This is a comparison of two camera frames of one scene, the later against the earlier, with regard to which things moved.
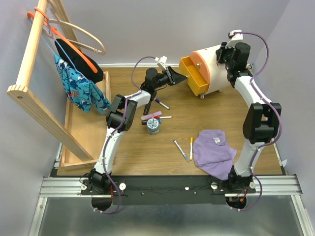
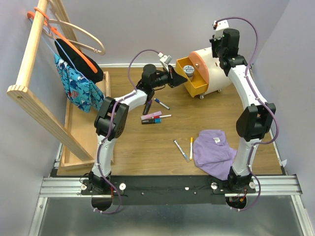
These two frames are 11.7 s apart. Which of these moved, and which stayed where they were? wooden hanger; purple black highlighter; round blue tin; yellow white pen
Moved: round blue tin
Stayed: wooden hanger; purple black highlighter; yellow white pen
